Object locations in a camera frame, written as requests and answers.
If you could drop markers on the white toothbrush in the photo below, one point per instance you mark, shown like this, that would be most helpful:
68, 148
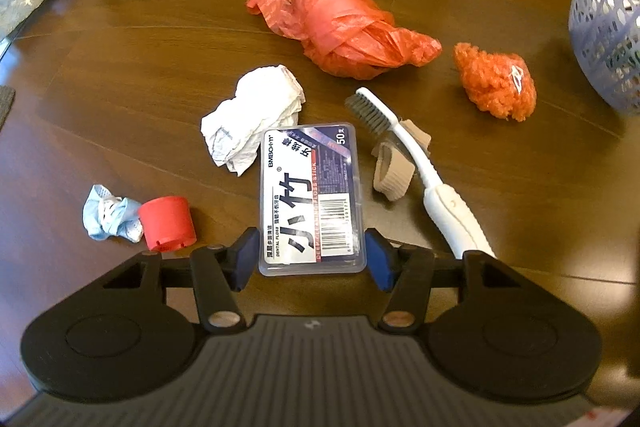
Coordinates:
450, 207

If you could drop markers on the red bottle cap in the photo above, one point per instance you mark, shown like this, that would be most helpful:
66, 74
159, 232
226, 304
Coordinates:
166, 224

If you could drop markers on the red plastic bag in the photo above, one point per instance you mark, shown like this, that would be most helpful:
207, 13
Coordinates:
340, 22

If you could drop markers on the beige elastic band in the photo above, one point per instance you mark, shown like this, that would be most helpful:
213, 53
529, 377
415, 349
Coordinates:
392, 172

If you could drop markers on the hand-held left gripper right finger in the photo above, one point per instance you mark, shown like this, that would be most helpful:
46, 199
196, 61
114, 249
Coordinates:
378, 264

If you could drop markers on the grey doormat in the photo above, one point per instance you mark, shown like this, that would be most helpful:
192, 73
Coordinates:
6, 107

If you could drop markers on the blue face mask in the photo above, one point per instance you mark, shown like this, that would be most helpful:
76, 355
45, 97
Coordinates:
107, 217

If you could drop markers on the crumpled white tissue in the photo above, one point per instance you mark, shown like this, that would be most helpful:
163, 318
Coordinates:
250, 122

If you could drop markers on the orange fluffy ball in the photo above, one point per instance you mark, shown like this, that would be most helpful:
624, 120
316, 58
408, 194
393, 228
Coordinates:
495, 82

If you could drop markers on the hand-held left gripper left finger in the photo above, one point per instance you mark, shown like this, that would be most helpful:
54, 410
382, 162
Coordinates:
246, 259

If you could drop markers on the purple plastic mesh basket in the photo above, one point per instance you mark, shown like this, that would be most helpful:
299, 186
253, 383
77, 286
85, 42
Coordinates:
610, 7

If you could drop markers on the clear dental floss box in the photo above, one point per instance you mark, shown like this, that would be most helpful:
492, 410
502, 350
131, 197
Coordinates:
312, 202

